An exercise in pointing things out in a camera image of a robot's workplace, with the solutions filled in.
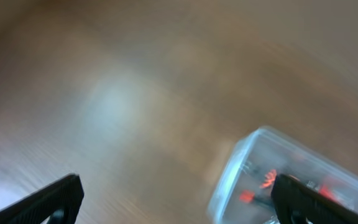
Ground clear plastic container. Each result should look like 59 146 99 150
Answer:
208 126 358 224

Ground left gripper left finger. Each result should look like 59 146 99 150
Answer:
0 174 85 224

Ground orange black needle-nose pliers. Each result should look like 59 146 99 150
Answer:
244 163 301 190

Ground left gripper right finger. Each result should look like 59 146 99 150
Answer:
271 174 358 224

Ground red handled pruning shears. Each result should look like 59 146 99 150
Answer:
306 178 340 203

